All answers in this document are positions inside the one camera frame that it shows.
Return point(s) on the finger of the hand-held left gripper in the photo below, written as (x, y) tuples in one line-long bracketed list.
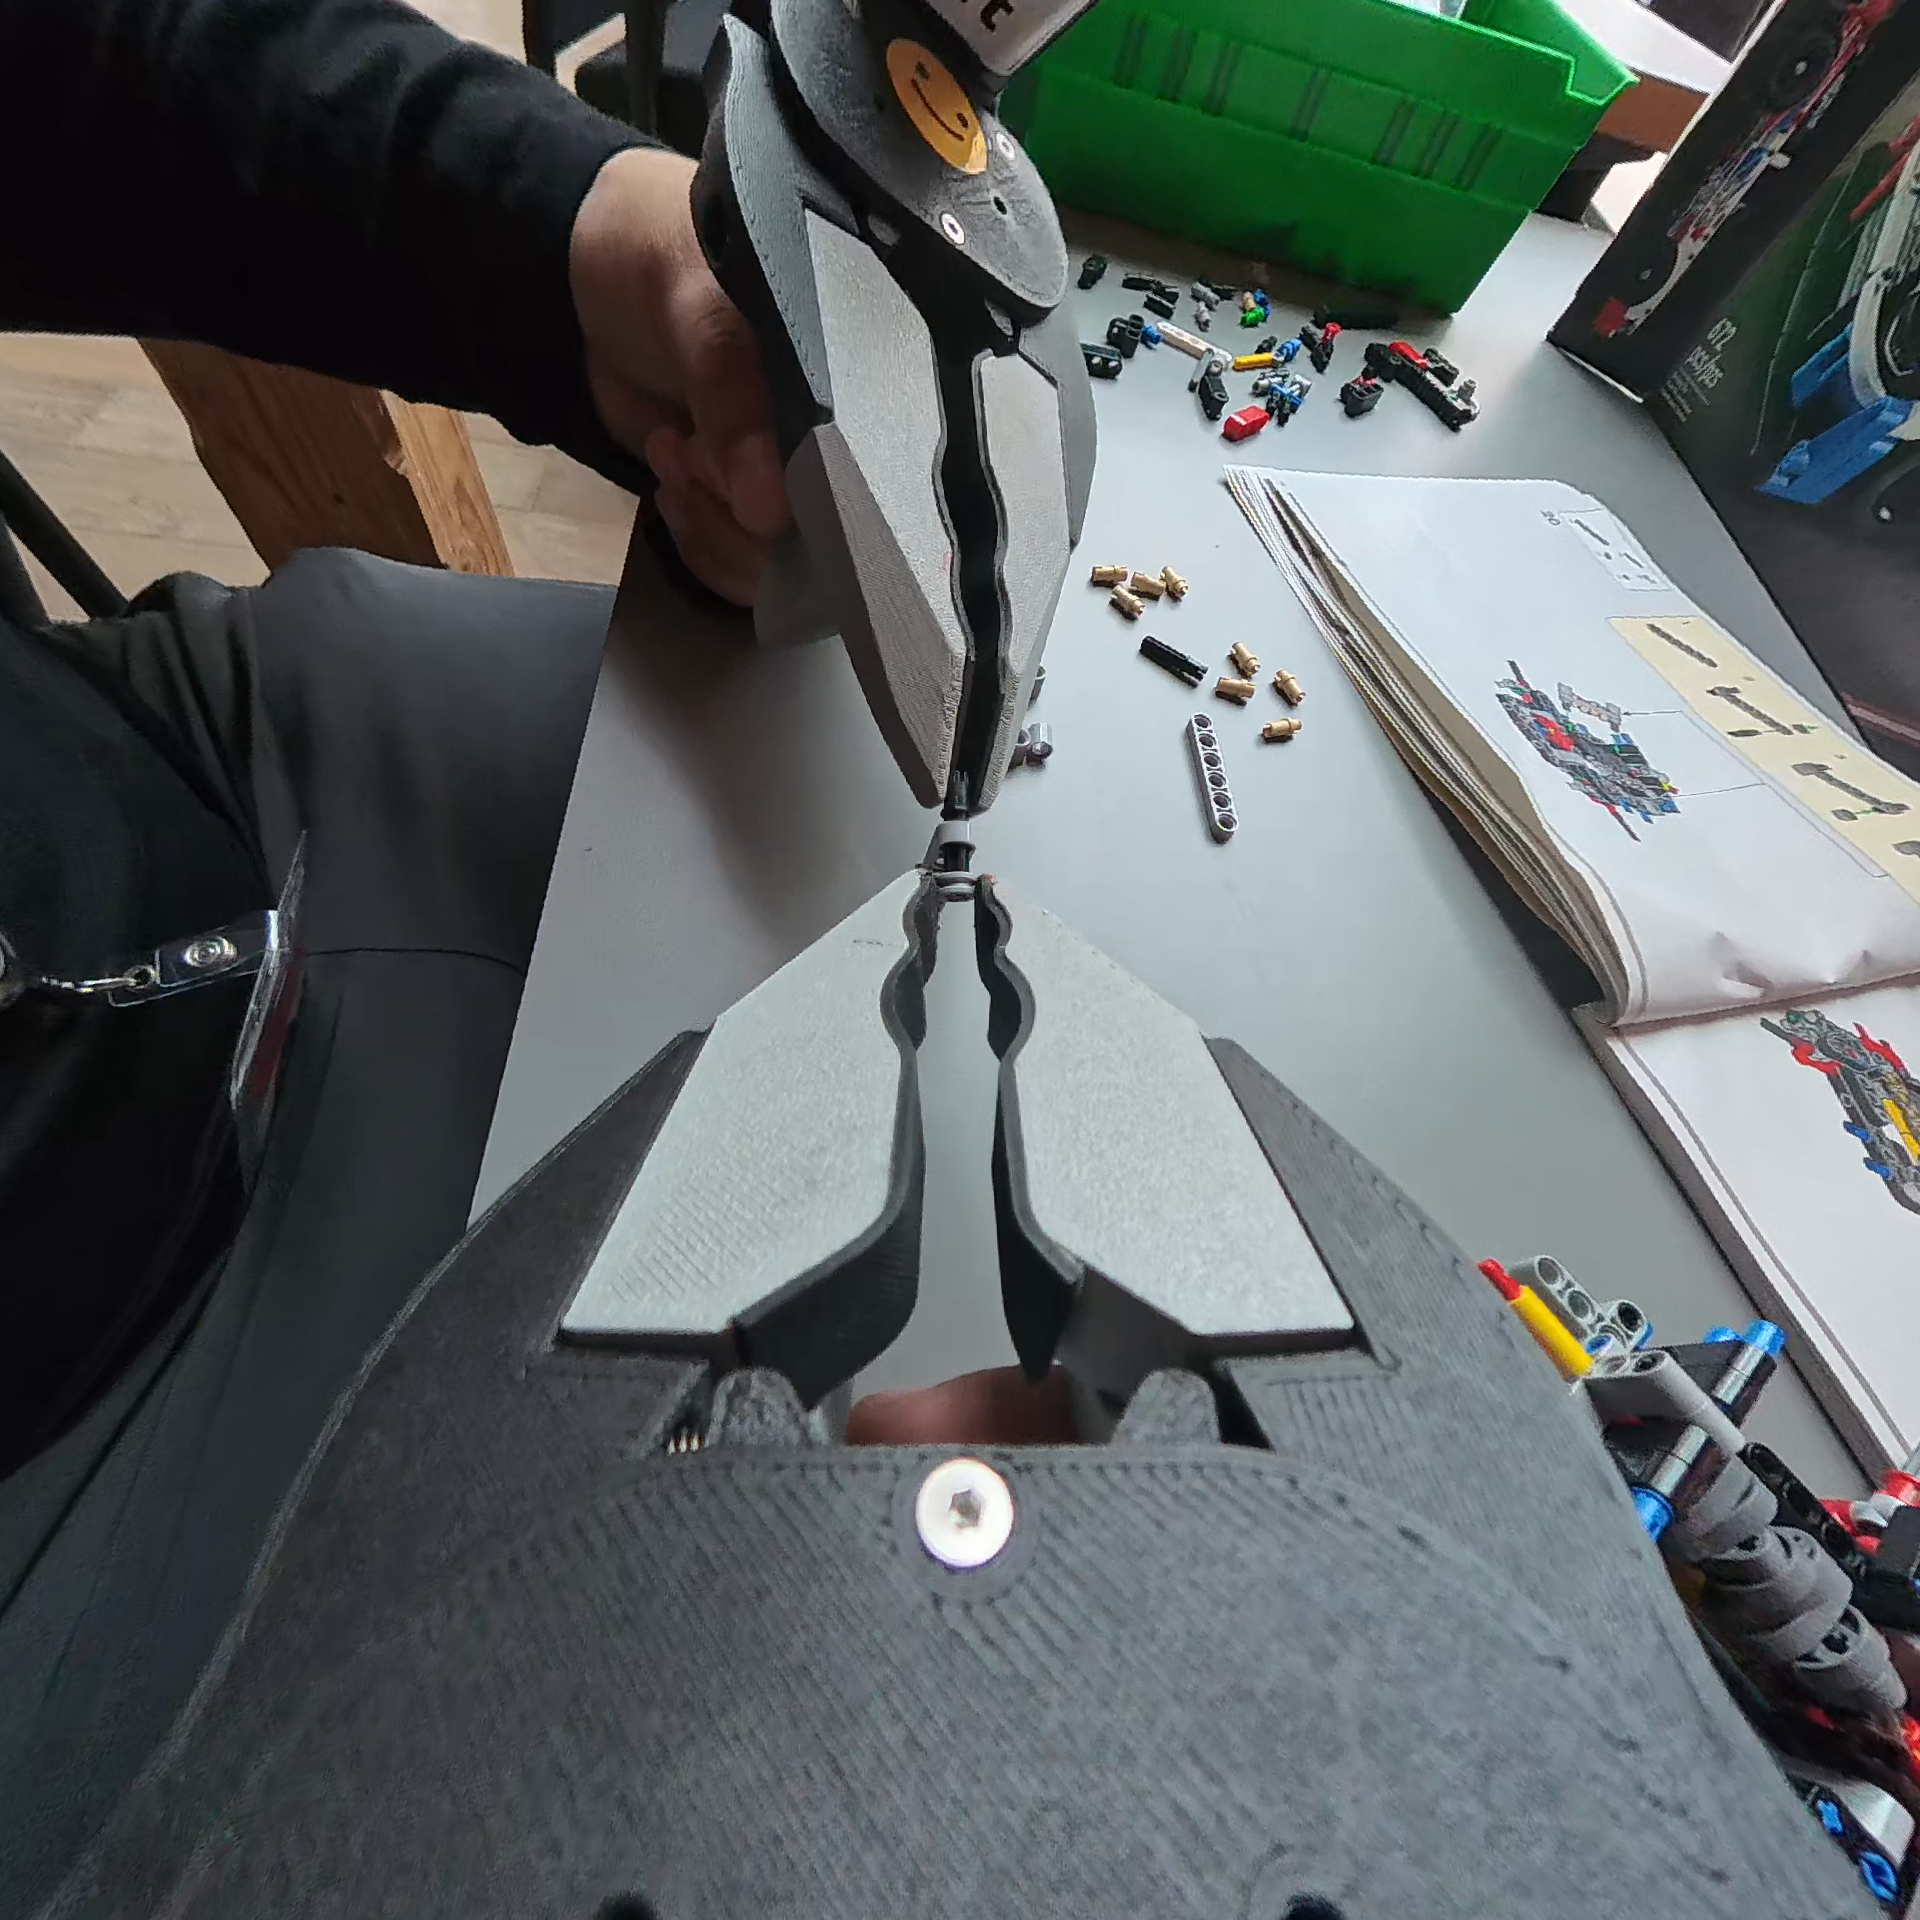
[(1039, 478), (885, 451)]

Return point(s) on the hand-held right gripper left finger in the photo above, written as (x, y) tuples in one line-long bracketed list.
[(750, 1156)]

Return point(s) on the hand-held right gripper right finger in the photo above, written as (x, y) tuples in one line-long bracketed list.
[(1170, 1156)]

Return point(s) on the small grey black lego axle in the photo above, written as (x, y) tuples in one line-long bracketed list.
[(951, 846)]

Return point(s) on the person's left forearm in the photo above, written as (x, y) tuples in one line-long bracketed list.
[(299, 197)]

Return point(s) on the pile of small lego pieces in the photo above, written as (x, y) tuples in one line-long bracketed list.
[(1216, 390)]

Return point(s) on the black lego pin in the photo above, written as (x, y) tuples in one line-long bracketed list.
[(1173, 662)]

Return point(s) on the scatter of tan lego pins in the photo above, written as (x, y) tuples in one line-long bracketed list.
[(1235, 691)]

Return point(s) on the grey lego beam with holes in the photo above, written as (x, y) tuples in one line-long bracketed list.
[(1211, 774)]

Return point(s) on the black red lego assembly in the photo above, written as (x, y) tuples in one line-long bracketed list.
[(1417, 381)]

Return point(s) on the lego set box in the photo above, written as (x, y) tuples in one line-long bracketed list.
[(1771, 299)]

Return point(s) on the partly built lego model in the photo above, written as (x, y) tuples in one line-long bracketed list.
[(1771, 1623)]

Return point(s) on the person's left hand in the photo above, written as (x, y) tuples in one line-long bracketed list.
[(676, 359)]

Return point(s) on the green plastic bin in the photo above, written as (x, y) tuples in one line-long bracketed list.
[(1278, 150)]

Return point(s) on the open instruction booklet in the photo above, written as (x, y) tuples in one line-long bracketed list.
[(1501, 600)]

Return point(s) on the wooden furniture leg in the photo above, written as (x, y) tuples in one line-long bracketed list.
[(329, 467)]

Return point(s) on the badge with metal clip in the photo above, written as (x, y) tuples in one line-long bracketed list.
[(195, 954)]

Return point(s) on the wooden table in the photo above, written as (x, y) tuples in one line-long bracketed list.
[(1650, 47)]

